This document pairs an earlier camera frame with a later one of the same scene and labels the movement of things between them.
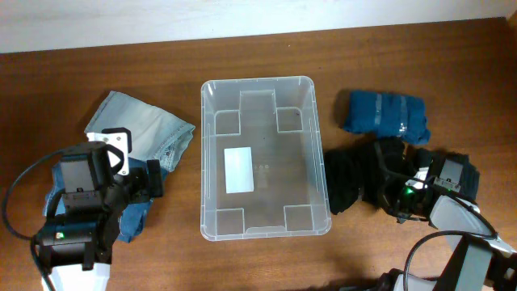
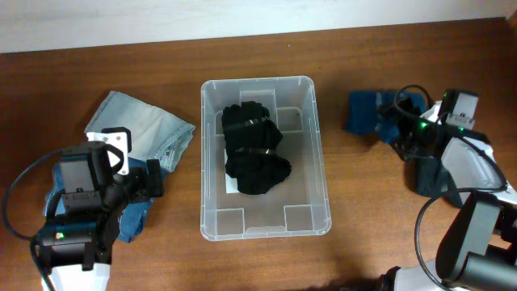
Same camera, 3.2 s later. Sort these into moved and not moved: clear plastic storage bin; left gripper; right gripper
Moved: right gripper
Not moved: left gripper; clear plastic storage bin
